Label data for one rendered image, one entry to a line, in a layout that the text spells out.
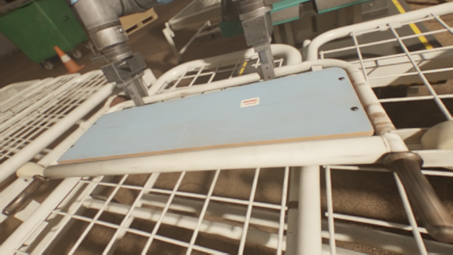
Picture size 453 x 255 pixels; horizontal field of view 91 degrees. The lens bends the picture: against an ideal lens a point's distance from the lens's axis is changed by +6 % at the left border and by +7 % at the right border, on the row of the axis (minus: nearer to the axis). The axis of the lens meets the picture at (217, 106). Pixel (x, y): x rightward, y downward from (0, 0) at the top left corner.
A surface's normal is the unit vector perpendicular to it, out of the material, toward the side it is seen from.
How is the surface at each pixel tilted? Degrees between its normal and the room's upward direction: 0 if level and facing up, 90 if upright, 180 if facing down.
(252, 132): 1
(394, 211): 0
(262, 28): 79
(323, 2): 90
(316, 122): 1
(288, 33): 90
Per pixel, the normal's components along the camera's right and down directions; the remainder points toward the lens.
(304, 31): -0.33, 0.64
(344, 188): -0.36, -0.76
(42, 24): 0.04, 0.62
